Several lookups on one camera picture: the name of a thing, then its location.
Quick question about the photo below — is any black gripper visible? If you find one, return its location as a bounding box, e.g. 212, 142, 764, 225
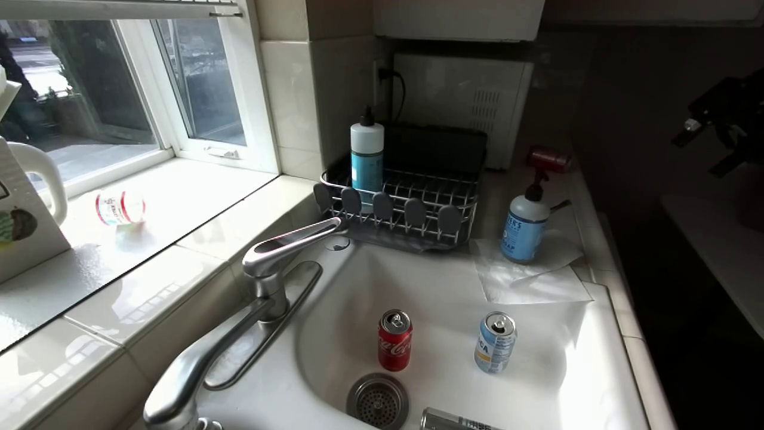
672, 70, 764, 179

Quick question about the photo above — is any white pull-out tray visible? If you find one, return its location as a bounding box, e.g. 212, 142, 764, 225
658, 190, 764, 339

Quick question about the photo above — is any black rectangular tray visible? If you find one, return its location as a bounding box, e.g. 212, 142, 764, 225
385, 123, 489, 184

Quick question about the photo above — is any small red object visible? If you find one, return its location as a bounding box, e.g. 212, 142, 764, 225
528, 148, 575, 174

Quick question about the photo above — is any blue pump soap bottle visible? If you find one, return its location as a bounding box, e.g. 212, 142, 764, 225
500, 171, 574, 266

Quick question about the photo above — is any blue and white soda can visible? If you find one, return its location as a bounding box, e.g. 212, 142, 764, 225
473, 310, 520, 377

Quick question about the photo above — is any white ceramic sink basin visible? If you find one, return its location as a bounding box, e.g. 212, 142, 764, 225
197, 235, 653, 430

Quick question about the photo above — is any white bottle with teal label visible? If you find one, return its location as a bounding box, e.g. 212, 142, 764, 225
348, 105, 387, 194

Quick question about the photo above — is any red soda can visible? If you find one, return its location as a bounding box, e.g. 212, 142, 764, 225
377, 309, 415, 376

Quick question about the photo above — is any metal object at sink edge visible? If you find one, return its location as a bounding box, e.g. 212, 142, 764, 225
418, 406, 497, 430

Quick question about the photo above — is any metal sink drain strainer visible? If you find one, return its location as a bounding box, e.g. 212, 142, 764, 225
347, 371, 412, 430

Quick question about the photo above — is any chrome sink faucet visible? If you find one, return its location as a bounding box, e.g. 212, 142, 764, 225
141, 215, 347, 430

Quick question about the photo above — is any small red striped glass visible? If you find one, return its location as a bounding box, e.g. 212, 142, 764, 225
94, 190, 152, 233

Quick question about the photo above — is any white electric kettle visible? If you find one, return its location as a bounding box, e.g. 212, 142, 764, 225
6, 139, 73, 227

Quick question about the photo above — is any white wall notice sheet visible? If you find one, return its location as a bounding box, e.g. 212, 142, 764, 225
391, 52, 537, 173

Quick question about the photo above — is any white wall-mounted dispenser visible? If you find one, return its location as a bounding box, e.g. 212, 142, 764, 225
374, 0, 549, 46

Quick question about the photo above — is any grey wire sponge caddy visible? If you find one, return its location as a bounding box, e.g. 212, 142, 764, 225
314, 155, 485, 253

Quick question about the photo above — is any black power cord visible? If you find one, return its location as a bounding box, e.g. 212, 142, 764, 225
380, 65, 408, 126

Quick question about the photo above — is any white window frame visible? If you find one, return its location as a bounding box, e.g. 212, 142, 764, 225
0, 0, 282, 202

